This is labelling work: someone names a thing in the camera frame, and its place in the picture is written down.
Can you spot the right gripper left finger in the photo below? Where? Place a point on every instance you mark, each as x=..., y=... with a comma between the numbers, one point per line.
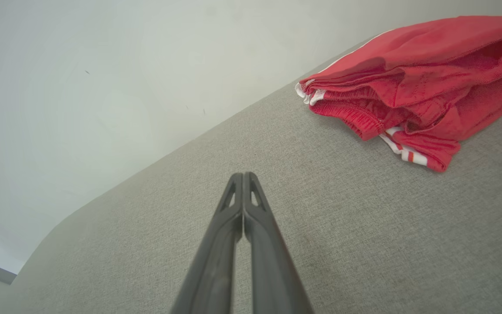
x=216, y=261

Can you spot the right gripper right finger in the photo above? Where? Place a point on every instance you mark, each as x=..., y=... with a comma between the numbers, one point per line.
x=268, y=261

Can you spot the red and white spread shorts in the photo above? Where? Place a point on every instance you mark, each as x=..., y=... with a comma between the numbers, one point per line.
x=429, y=65

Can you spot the grey fabric sofa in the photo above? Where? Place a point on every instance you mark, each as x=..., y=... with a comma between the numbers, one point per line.
x=364, y=240

